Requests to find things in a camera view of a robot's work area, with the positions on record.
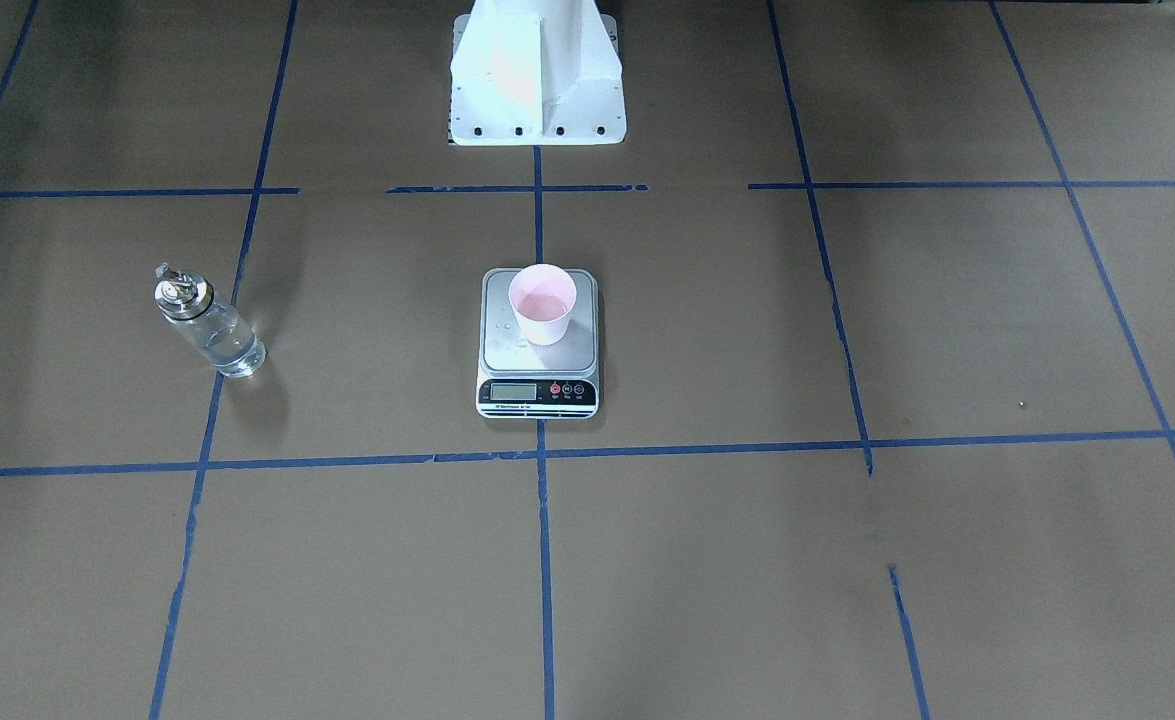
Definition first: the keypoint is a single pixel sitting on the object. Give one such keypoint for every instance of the pink plastic cup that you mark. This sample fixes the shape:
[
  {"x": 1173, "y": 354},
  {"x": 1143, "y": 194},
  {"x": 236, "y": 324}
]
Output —
[{"x": 543, "y": 297}]

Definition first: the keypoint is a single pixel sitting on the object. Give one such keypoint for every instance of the clear glass sauce bottle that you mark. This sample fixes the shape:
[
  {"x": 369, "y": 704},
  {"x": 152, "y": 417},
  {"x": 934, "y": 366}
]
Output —
[{"x": 204, "y": 318}]

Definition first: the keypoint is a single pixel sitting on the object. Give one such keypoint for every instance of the silver digital kitchen scale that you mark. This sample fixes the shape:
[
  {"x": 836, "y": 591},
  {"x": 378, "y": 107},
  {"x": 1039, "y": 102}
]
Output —
[{"x": 516, "y": 377}]

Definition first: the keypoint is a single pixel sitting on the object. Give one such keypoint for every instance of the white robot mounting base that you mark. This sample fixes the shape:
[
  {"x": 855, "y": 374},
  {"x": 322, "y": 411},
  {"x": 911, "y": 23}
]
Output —
[{"x": 536, "y": 73}]

